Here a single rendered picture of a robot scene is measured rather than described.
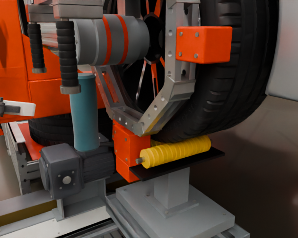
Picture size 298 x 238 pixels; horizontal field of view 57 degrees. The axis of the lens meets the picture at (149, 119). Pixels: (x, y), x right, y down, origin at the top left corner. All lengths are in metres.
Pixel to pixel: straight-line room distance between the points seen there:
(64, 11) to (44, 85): 0.68
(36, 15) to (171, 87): 0.48
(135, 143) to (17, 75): 0.57
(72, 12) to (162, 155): 0.47
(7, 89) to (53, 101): 0.18
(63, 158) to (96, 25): 0.57
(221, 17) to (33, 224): 1.11
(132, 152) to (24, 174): 0.71
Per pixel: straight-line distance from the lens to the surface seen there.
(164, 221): 1.05
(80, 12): 0.60
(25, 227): 1.36
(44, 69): 0.94
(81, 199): 1.43
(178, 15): 0.62
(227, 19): 0.64
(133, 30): 0.79
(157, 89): 0.88
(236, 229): 1.19
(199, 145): 0.91
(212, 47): 0.56
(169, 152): 0.84
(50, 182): 1.16
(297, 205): 1.70
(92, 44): 0.74
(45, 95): 1.24
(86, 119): 0.93
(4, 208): 1.42
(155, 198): 1.14
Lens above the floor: 0.88
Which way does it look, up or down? 18 degrees down
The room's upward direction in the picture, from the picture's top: straight up
